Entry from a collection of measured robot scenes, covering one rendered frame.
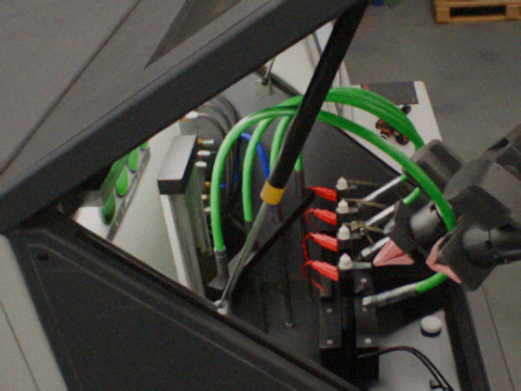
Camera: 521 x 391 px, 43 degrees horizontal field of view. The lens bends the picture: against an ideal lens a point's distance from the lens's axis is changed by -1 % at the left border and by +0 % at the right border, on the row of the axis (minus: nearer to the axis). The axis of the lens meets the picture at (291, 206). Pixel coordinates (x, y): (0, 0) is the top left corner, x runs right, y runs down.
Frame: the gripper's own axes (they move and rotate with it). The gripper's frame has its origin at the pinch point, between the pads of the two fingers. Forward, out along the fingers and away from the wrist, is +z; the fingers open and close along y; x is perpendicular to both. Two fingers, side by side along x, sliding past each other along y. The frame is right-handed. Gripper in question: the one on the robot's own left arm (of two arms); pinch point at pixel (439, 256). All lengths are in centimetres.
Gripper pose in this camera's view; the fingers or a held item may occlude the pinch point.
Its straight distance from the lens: 91.3
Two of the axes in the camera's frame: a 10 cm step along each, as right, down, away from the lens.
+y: -6.7, 6.2, -4.1
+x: 6.5, 7.5, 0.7
